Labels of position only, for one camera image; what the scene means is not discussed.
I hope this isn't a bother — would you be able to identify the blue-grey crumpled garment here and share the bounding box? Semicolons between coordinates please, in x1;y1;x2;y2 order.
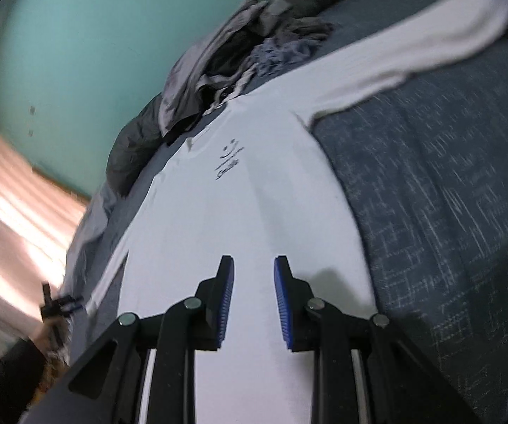
250;17;334;77

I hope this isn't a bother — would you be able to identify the light grey blanket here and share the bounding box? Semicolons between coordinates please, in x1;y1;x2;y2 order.
59;182;118;296

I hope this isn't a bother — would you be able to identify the person's dark-sleeved left forearm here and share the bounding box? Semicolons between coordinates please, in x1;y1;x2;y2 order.
0;339;46;391

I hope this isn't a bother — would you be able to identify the black and white garment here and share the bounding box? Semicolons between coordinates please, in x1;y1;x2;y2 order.
203;63;257;116

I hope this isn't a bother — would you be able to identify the grey shirt pile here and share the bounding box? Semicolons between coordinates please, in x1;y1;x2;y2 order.
157;0;292;136

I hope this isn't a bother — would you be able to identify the pink curtain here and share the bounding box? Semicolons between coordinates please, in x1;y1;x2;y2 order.
0;135;87;354

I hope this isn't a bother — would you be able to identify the person's left hand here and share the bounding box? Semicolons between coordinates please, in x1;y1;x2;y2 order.
30;317;68;355

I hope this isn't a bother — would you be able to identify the dark grey rolled duvet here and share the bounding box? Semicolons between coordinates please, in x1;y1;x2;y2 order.
106;0;341;196

